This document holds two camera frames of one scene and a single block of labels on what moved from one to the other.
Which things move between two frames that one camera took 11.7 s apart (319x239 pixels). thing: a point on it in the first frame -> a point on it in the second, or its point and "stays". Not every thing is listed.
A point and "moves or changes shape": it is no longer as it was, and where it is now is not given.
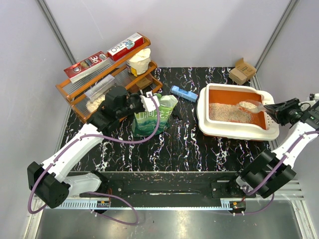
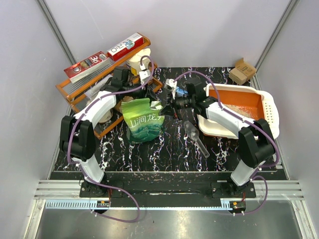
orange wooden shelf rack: [133, 72] stays
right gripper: [278, 111] -> [167, 110]
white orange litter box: [219, 115] stays
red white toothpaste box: [125, 46] stays
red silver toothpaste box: [81, 69] stays
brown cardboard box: [242, 72] stays
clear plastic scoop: [252, 106] -> [193, 133]
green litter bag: [144, 123] moves or changes shape
